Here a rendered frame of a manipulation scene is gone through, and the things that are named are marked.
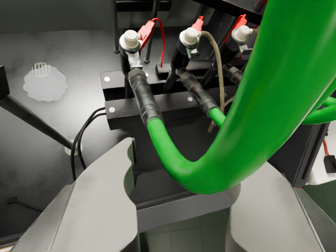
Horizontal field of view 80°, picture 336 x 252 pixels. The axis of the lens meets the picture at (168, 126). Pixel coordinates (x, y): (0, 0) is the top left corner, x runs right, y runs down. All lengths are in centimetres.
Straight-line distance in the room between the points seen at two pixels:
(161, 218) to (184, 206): 5
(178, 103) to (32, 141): 36
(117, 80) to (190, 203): 28
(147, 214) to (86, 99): 33
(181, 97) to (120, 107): 12
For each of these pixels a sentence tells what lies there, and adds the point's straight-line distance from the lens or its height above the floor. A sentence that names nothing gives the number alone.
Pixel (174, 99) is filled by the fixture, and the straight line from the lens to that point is 42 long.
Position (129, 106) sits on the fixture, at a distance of 40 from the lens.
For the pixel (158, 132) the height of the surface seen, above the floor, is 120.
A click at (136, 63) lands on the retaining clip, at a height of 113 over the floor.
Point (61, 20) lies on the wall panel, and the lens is 67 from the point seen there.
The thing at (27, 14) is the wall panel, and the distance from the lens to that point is 67.
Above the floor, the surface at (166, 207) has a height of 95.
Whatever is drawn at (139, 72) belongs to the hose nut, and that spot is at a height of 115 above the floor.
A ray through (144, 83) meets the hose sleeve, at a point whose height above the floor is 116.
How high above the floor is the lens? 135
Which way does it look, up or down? 70 degrees down
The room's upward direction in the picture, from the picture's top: 36 degrees clockwise
